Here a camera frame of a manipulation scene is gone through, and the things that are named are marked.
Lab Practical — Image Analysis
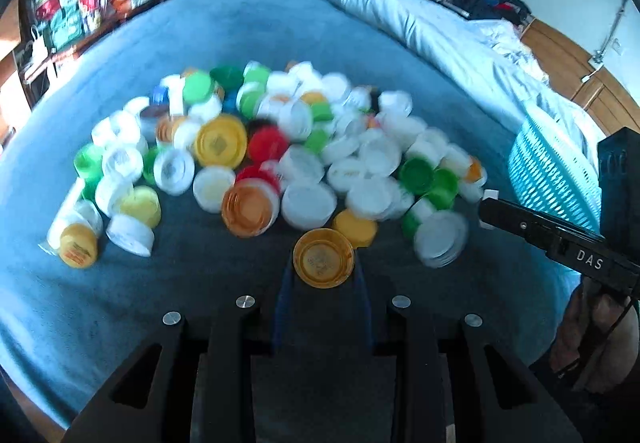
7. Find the wooden headboard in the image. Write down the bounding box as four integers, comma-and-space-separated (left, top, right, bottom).
520, 18, 640, 136

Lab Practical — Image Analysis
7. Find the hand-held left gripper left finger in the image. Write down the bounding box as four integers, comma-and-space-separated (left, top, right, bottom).
62, 263, 296, 443

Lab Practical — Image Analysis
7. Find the person's right hand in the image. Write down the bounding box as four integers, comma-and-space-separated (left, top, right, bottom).
550, 283, 640, 394

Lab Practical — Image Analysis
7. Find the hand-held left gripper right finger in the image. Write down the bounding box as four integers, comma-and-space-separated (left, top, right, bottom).
352, 259, 585, 443

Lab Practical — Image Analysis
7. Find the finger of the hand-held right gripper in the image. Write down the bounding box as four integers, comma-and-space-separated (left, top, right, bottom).
478, 190, 563, 256

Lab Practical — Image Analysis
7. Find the pile of plastic bottle caps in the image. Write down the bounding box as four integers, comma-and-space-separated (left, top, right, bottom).
40, 60, 488, 270

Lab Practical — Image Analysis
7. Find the dark wooden cabinet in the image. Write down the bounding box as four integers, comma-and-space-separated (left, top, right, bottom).
15, 0, 181, 89

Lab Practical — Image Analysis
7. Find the light blue perforated basket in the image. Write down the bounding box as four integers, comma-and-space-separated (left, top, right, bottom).
507, 116, 603, 231

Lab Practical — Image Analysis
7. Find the light wooden dresser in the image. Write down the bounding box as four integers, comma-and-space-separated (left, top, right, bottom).
0, 0, 31, 149

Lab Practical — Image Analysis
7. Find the yellow bottle cap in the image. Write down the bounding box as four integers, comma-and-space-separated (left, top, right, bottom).
292, 228, 357, 289

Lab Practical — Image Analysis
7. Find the white wall cable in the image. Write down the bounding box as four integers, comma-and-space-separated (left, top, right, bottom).
580, 0, 631, 84

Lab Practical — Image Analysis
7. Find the white plastic spoon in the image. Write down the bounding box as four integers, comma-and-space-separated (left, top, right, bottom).
42, 177, 87, 251

